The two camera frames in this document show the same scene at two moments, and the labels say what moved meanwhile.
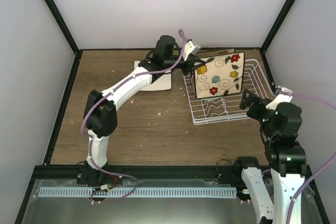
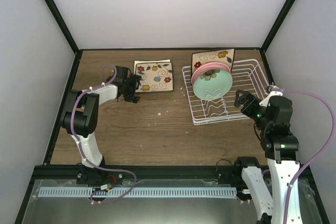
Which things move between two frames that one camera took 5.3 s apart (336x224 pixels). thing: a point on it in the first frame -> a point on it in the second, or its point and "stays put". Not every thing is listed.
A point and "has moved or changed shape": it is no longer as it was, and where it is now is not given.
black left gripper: (190, 61) -> (134, 80)
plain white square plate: (164, 82) has moved or changed shape
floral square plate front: (222, 74) -> (157, 76)
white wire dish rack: (205, 110) stays put
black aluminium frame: (71, 172) stays put
